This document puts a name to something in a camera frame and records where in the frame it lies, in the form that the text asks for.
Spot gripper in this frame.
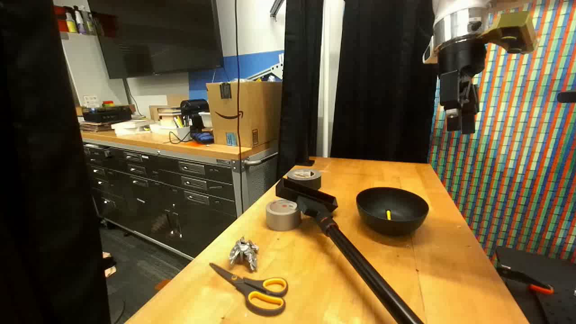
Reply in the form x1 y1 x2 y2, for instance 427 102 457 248
437 38 487 135

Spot black bowl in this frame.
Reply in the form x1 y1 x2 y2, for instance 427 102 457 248
356 187 430 237

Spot dark grey tape roll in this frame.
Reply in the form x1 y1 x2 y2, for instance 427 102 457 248
287 168 322 191

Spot light grey tape roll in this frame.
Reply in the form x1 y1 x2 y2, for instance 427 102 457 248
265 198 302 232

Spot colourful striped backdrop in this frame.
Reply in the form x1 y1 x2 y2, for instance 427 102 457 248
427 0 576 264

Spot black curtain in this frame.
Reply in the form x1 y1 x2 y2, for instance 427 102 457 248
0 0 112 324
330 0 441 164
276 0 325 179

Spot black clamp with orange tip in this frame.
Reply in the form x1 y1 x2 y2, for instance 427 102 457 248
495 263 555 296

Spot black squeegee with long pole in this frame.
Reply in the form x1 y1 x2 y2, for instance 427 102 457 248
275 178 424 324

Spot cardboard box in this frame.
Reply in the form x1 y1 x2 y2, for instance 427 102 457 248
206 80 283 149

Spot crumpled foil piece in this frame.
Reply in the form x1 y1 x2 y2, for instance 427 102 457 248
229 237 260 272

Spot black drawer workbench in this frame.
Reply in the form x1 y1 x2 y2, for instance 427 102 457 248
81 130 279 262

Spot stack of white books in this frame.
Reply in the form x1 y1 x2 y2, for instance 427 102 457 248
111 119 156 136

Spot black flat case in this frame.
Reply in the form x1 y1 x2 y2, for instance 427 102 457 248
82 105 133 124

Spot row of spray bottles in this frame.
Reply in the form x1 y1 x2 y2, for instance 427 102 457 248
54 4 98 36

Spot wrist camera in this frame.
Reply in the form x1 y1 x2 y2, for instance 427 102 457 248
482 11 537 55

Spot black cable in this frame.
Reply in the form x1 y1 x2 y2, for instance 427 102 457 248
234 0 247 213

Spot orange-handled scissors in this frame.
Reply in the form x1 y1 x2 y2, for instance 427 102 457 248
209 262 289 317

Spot wall-mounted black monitor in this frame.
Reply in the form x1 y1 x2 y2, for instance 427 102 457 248
87 0 225 80

